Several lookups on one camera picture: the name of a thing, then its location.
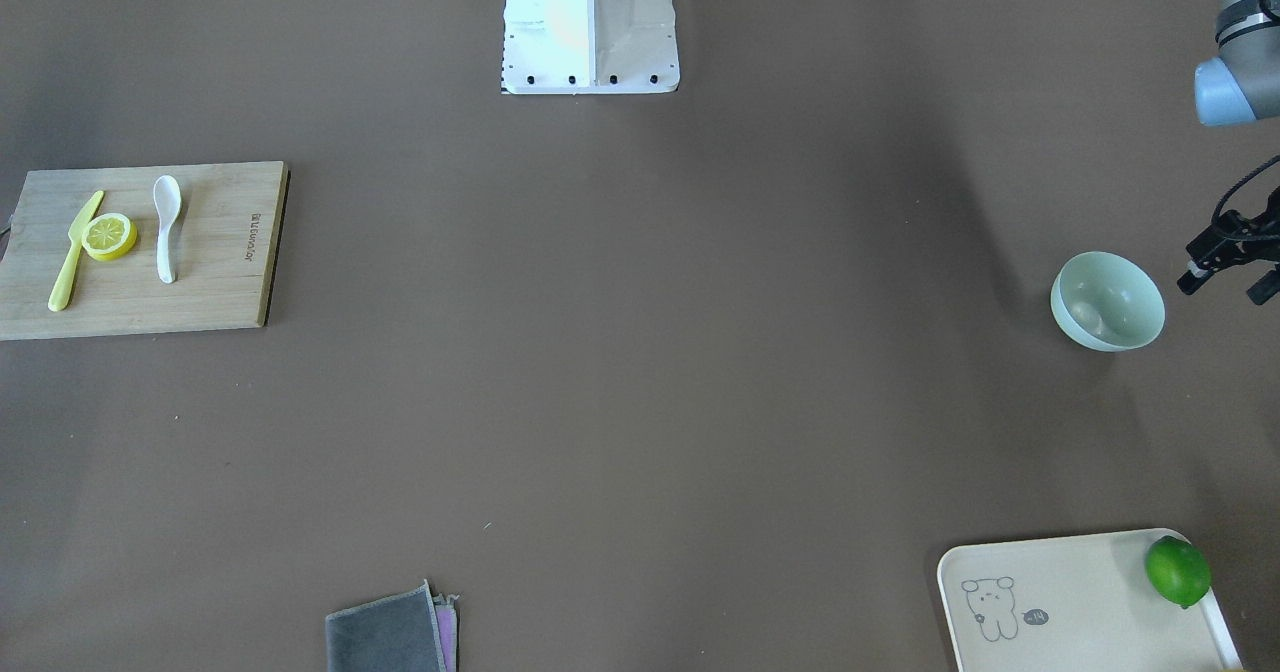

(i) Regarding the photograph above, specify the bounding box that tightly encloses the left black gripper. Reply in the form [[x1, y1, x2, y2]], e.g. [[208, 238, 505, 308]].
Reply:
[[1178, 189, 1280, 306]]

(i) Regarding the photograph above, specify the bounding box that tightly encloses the mint green bowl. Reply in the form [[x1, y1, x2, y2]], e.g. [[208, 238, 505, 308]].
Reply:
[[1050, 251, 1167, 353]]

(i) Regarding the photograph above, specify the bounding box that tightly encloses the white ceramic spoon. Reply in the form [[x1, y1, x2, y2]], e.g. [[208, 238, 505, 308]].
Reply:
[[152, 175, 183, 284]]

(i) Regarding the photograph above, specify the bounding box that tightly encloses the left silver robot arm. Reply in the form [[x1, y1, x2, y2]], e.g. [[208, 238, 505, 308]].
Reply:
[[1178, 0, 1279, 306]]

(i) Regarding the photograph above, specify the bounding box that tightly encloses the green lime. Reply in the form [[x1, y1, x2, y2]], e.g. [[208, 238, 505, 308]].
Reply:
[[1144, 535, 1212, 609]]

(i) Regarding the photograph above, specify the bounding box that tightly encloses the cream tray with bear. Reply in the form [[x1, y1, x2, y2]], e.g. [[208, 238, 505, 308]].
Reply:
[[937, 529, 1244, 671]]

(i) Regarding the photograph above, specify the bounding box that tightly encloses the grey folded cloth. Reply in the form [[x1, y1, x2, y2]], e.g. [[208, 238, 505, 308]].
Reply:
[[325, 580, 460, 671]]

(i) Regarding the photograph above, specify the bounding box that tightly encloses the bamboo cutting board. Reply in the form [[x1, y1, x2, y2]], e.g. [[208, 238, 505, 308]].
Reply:
[[1, 161, 289, 340]]

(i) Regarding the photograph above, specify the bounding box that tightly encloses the yellow lemon slice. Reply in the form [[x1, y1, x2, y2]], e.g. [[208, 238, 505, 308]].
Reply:
[[81, 212, 138, 262]]

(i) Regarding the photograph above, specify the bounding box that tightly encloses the yellow plastic knife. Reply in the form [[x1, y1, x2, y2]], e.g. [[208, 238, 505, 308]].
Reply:
[[47, 189, 105, 312]]

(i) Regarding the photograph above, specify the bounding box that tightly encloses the white pedestal column base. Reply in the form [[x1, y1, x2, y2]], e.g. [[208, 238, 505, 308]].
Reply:
[[500, 0, 681, 95]]

